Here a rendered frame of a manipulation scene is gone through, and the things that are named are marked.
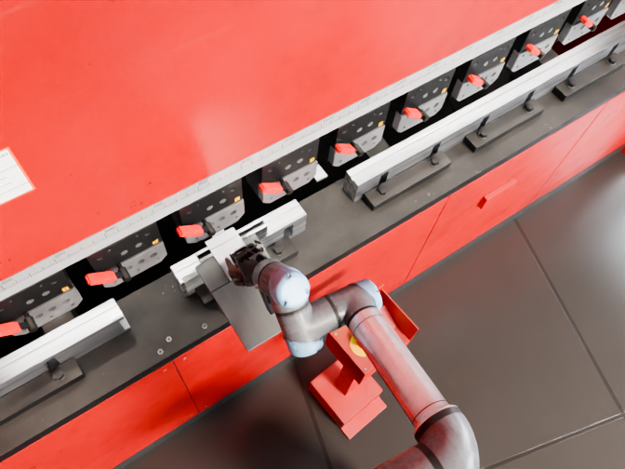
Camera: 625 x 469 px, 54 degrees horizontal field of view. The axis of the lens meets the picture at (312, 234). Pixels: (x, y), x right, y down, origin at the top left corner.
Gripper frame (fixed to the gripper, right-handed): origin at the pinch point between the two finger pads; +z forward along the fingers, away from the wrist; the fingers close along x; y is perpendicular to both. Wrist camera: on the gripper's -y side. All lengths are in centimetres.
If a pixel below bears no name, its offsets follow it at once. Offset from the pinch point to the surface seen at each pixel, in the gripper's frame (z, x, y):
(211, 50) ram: -49, -1, 49
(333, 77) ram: -33, -26, 35
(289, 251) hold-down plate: 12.5, -15.9, -7.0
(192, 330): 11.8, 17.4, -12.5
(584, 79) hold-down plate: 13, -136, -6
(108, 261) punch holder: -14.8, 27.3, 20.1
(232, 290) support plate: 2.0, 5.0, -4.7
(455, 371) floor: 51, -70, -102
